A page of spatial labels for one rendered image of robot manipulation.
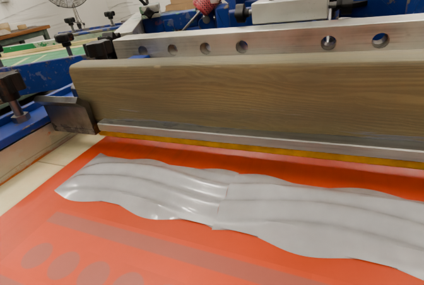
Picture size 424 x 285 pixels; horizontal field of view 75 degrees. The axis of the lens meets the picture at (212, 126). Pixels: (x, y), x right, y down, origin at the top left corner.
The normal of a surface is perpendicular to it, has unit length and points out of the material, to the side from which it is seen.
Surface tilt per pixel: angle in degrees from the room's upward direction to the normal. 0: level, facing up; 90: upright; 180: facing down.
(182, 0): 91
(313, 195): 16
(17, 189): 0
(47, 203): 0
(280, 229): 42
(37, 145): 90
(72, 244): 0
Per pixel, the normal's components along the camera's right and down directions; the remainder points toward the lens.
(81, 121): -0.37, 0.48
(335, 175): -0.14, -0.87
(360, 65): -0.39, 0.04
